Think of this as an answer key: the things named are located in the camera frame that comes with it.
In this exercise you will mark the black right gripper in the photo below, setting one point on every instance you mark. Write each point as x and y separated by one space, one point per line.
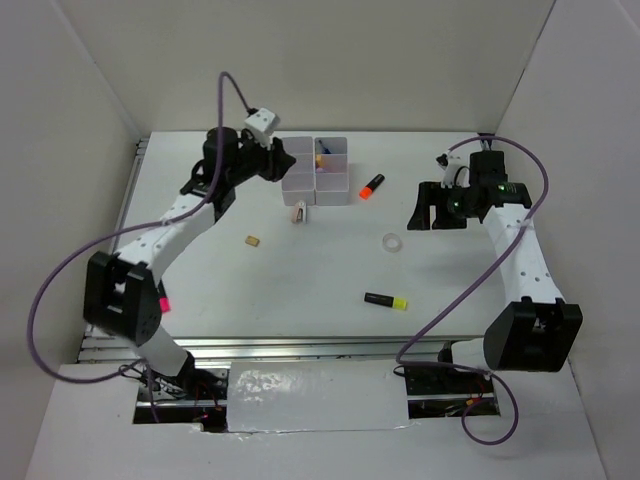
432 193

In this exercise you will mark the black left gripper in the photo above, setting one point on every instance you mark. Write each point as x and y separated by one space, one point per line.
276 158

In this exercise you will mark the dark blue pen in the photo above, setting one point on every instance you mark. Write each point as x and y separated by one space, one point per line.
324 148

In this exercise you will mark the pink and black highlighter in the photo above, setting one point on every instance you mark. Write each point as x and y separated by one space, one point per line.
164 305

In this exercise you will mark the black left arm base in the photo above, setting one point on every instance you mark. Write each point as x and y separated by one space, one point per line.
195 385

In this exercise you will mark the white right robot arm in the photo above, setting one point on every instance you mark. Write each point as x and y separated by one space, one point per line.
537 327

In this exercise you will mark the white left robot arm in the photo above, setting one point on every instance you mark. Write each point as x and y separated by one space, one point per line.
122 295

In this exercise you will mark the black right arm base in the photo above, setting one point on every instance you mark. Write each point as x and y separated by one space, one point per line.
441 391

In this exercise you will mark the left white divided container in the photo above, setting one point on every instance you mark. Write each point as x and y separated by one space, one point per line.
298 184

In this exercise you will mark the white divided container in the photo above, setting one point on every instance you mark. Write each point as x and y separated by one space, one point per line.
332 188
298 184

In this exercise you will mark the clear tape roll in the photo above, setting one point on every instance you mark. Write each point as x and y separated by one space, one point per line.
392 243

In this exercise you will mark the orange and black highlighter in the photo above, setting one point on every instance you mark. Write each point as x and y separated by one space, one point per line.
366 192

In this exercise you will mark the right white divided container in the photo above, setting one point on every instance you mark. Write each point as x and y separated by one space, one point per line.
332 188

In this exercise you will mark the tan eraser block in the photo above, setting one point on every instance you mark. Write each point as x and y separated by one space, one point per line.
252 241

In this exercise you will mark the yellow and black highlighter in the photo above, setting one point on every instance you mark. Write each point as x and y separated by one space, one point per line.
393 302

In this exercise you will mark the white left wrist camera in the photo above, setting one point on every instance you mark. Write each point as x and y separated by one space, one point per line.
262 124

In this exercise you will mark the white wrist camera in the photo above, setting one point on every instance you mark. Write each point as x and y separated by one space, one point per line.
262 124
454 170

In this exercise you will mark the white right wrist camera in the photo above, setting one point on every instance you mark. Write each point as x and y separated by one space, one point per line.
454 170

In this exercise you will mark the aluminium table frame rail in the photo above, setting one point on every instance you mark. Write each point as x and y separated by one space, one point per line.
300 292

